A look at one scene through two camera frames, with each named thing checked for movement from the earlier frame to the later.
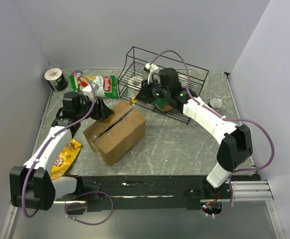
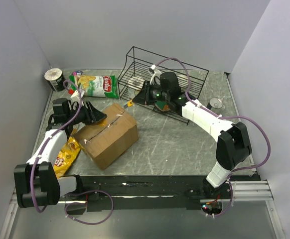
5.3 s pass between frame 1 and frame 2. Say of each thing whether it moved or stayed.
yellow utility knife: moved
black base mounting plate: stayed
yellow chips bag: stayed
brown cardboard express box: moved
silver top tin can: stayed
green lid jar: stayed
